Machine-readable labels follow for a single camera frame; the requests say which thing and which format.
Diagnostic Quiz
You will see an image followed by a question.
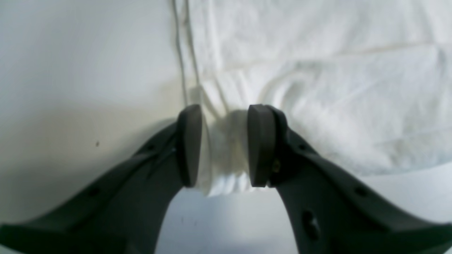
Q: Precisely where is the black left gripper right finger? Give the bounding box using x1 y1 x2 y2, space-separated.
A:
247 104 451 254

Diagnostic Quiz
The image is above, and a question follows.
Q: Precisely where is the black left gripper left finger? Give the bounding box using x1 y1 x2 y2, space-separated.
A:
1 104 202 254

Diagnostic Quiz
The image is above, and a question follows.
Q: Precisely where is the white printed T-shirt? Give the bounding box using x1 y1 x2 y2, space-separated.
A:
172 0 451 196

